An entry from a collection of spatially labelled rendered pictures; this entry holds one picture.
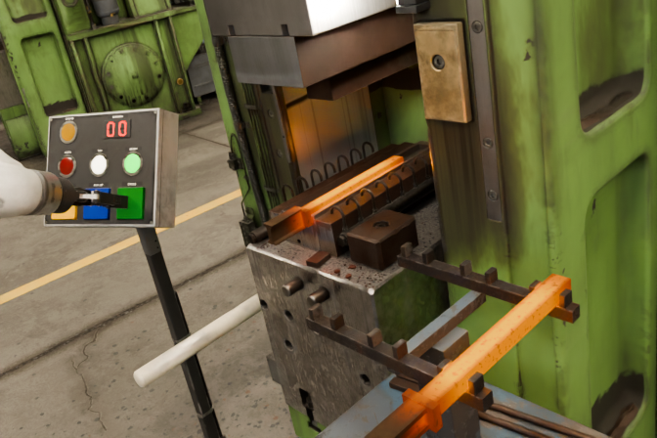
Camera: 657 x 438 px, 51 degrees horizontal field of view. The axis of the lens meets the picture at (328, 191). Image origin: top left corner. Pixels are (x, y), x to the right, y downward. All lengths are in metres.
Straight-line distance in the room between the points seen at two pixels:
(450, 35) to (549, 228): 0.36
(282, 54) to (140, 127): 0.53
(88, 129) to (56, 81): 4.42
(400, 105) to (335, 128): 0.19
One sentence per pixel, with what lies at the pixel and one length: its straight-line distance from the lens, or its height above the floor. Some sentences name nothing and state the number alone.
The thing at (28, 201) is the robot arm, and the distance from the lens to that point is 1.39.
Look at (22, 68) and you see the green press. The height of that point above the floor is 0.78.
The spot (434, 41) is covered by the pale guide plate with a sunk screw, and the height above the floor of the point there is 1.33.
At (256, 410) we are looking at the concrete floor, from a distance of 2.52.
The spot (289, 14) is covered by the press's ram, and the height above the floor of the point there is 1.40.
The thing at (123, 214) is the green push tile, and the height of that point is 0.99.
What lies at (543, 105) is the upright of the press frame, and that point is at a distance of 1.13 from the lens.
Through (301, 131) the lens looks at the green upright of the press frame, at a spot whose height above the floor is 1.09.
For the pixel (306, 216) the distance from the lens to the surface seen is 1.37.
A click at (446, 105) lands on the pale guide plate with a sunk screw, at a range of 1.20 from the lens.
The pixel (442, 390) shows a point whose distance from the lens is 0.84.
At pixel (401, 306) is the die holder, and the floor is 0.84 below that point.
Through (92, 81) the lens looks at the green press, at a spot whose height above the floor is 0.54.
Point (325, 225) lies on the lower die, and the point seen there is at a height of 0.98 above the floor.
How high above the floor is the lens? 1.57
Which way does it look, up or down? 23 degrees down
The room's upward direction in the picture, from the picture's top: 11 degrees counter-clockwise
